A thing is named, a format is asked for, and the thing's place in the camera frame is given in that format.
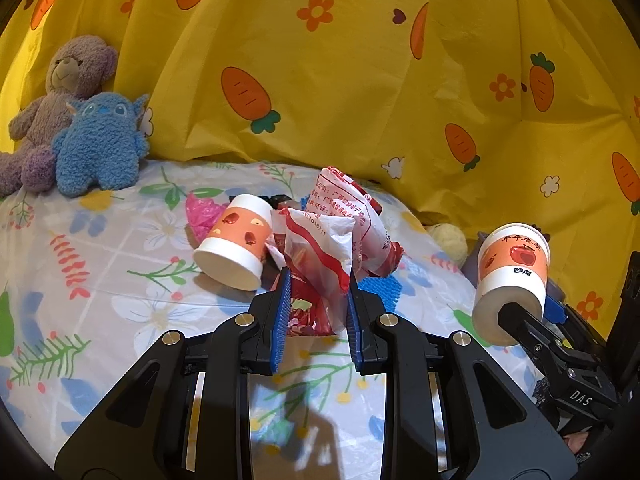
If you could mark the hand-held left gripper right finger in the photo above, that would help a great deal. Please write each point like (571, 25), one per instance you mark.
(354, 325)

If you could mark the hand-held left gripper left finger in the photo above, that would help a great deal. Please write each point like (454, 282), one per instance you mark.
(282, 320)

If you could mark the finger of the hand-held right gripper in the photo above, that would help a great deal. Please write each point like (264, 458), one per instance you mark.
(555, 307)
(525, 322)

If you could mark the shiny red wrapper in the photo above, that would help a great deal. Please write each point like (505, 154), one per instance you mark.
(307, 310)

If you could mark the blue foam net sleeve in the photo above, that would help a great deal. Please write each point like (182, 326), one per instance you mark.
(385, 292)

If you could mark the orange apple print paper cup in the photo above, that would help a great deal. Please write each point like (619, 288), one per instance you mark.
(510, 265)
(235, 230)

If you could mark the white red striped wrapper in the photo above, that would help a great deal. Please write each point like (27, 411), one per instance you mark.
(315, 250)

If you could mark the grey plastic bin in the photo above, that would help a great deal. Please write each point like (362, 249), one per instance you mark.
(471, 265)

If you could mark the white wrapper with red text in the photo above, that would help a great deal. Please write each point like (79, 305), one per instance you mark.
(365, 220)

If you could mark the pink plastic bag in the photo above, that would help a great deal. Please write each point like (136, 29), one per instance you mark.
(200, 215)

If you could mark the pale yellow plush toy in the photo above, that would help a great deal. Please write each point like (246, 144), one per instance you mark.
(447, 242)

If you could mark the floral bed sheet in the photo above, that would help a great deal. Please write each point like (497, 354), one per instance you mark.
(100, 270)

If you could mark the yellow carrot print curtain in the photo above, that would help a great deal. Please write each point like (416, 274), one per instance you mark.
(350, 85)

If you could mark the blue plush monster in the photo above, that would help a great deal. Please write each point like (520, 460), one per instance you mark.
(100, 145)

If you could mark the purple teddy bear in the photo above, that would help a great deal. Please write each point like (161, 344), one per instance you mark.
(75, 70)

